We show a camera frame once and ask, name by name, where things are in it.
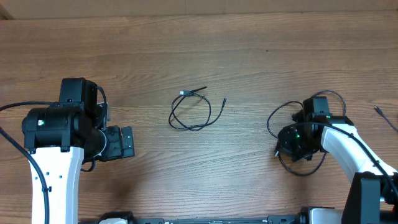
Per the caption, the short black USB cable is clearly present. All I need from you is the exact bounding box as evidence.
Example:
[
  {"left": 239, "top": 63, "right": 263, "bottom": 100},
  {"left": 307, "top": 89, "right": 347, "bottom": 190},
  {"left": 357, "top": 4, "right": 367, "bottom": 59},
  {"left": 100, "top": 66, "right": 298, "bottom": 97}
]
[{"left": 168, "top": 86, "right": 228, "bottom": 132}]

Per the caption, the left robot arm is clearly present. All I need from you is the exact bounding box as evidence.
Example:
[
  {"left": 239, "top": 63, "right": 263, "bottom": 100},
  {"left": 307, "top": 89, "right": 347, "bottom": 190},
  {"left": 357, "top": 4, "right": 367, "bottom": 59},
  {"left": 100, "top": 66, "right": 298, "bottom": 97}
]
[{"left": 22, "top": 78, "right": 135, "bottom": 223}]

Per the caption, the long black USB cable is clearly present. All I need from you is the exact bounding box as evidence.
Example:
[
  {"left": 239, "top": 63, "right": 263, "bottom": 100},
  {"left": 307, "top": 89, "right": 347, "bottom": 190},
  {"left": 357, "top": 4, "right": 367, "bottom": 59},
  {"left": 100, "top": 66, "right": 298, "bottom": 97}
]
[{"left": 266, "top": 90, "right": 348, "bottom": 177}]

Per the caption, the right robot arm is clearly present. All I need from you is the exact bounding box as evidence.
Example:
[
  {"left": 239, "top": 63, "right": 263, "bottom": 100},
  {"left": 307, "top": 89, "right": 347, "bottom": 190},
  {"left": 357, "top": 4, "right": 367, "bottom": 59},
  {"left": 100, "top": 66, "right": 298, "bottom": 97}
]
[{"left": 275, "top": 96, "right": 397, "bottom": 223}]

